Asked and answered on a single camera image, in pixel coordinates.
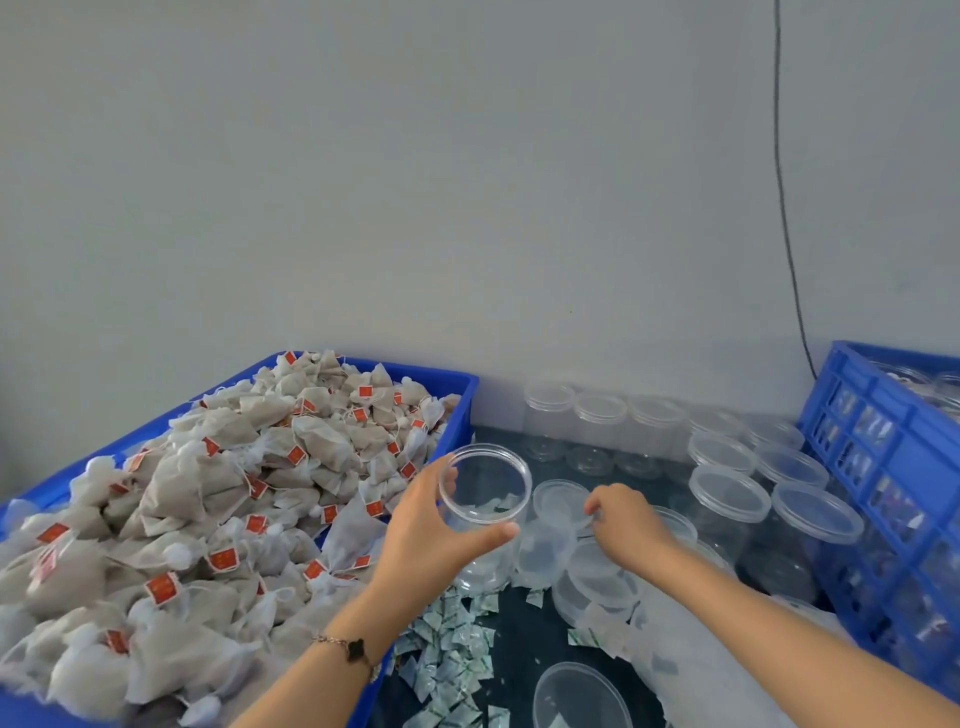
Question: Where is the person's left hand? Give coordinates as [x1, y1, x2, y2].
[364, 454, 522, 624]

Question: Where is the person's right hand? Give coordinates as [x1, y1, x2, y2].
[582, 483, 681, 582]

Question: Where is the clear jar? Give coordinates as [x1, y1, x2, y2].
[436, 442, 536, 596]

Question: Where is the pile of green desiccant packets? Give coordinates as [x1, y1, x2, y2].
[393, 585, 602, 728]

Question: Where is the group of lidded jars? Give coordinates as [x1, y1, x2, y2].
[520, 379, 869, 569]

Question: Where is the pile of white label papers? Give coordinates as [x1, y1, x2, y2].
[577, 592, 845, 728]

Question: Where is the pile of tea bags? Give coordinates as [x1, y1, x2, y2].
[0, 349, 464, 725]

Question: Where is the blue slatted crate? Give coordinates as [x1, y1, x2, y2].
[798, 340, 960, 702]

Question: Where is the person's right forearm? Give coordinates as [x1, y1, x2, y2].
[648, 547, 960, 728]

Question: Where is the blue plastic tray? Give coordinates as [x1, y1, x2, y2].
[0, 352, 482, 728]

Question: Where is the thin beaded bracelet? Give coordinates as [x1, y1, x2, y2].
[312, 630, 380, 672]

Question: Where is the black cable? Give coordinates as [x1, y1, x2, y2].
[771, 0, 821, 380]

